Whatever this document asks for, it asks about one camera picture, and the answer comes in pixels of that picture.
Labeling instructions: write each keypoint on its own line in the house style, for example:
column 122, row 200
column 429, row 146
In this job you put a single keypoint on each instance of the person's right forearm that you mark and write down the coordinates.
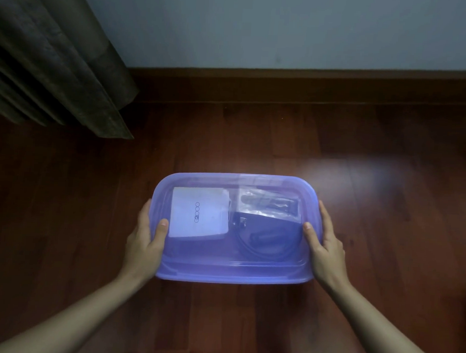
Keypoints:
column 384, row 334

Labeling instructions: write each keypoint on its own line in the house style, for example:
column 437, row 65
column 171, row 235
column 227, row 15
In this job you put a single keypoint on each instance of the purple container lid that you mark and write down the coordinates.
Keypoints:
column 231, row 273
column 236, row 182

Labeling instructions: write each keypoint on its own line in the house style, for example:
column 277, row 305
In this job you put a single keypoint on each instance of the small white box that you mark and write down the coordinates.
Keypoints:
column 200, row 213

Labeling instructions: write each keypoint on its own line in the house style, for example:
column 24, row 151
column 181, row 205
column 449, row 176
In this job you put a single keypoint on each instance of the brown wooden baseboard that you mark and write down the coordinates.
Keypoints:
column 300, row 88

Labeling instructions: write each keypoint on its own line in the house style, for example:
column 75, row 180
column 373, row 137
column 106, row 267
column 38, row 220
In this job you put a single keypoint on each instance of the person's right hand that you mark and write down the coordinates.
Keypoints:
column 326, row 257

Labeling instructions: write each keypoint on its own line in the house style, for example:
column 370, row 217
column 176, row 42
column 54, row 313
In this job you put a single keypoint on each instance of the white packet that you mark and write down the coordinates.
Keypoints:
column 268, row 203

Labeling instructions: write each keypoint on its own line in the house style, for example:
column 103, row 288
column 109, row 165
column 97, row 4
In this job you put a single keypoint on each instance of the person's left forearm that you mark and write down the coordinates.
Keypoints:
column 65, row 321

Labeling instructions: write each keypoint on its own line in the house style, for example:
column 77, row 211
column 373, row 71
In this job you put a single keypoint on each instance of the person's left hand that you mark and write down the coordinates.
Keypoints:
column 143, row 251

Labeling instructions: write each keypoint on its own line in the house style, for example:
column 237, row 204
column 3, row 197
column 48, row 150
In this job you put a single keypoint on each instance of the brown curtain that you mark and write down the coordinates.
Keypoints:
column 48, row 55

